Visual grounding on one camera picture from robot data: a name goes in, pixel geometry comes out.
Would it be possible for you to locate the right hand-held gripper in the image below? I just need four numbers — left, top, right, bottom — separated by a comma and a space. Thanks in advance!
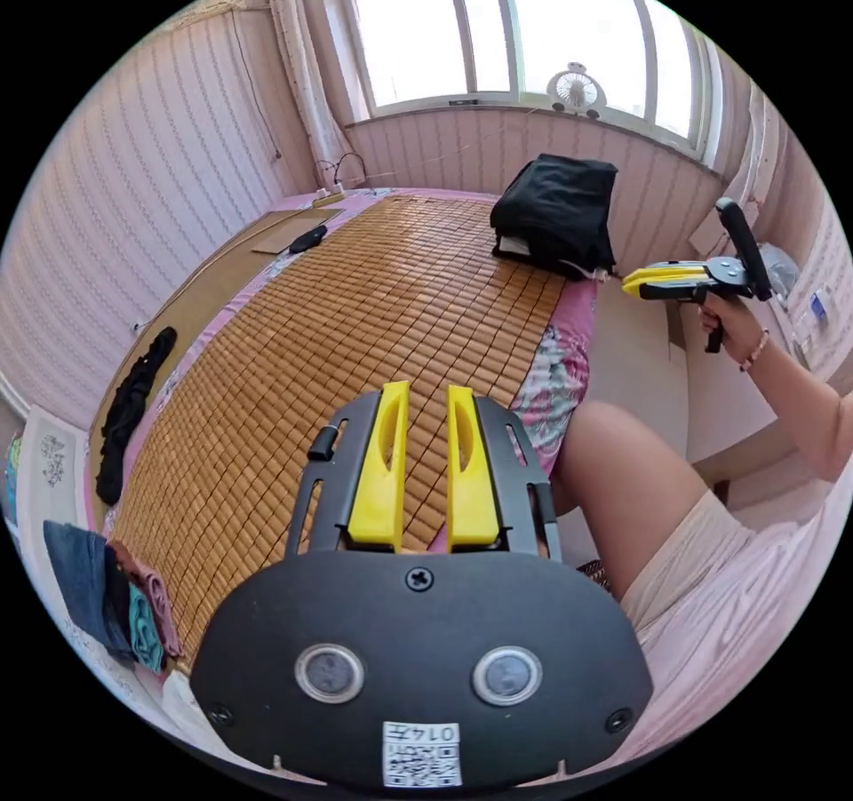
622, 254, 758, 356

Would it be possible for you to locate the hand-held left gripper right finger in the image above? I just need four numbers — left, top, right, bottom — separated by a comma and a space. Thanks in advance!
447, 385, 500, 552

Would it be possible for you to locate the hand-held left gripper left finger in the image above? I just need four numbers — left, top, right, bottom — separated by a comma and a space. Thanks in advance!
347, 381, 411, 546

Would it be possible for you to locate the person's right forearm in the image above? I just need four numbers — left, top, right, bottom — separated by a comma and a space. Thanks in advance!
737, 329, 853, 484

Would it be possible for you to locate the person's right hand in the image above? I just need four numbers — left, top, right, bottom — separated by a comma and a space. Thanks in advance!
697, 293, 768, 368

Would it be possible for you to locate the clear plastic bag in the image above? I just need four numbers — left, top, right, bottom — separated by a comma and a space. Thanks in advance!
758, 243, 802, 297

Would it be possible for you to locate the pile of black clothes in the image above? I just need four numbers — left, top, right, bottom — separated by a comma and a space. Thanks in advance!
490, 153, 619, 282

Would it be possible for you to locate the bed with woven mat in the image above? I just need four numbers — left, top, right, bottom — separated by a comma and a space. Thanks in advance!
84, 185, 602, 706

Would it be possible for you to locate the white fan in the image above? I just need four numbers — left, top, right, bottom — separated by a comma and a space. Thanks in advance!
546, 61, 610, 120

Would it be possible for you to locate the person's body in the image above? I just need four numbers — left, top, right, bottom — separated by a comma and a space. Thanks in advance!
551, 390, 853, 775

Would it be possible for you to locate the long black garment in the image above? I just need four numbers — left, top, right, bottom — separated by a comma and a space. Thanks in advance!
95, 326, 179, 508

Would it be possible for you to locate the flat brown cardboard sheet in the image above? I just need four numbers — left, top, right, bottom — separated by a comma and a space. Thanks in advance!
250, 206, 347, 256

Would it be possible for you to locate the window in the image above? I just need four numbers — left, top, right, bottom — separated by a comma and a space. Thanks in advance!
335, 0, 726, 157

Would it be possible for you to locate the pile of coloured clothes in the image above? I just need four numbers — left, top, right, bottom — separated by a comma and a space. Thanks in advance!
42, 519, 185, 677

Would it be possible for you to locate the white curtain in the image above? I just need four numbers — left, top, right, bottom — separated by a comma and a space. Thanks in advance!
266, 0, 355, 184

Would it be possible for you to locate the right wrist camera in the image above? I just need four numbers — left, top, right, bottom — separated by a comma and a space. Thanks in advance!
715, 197, 774, 302

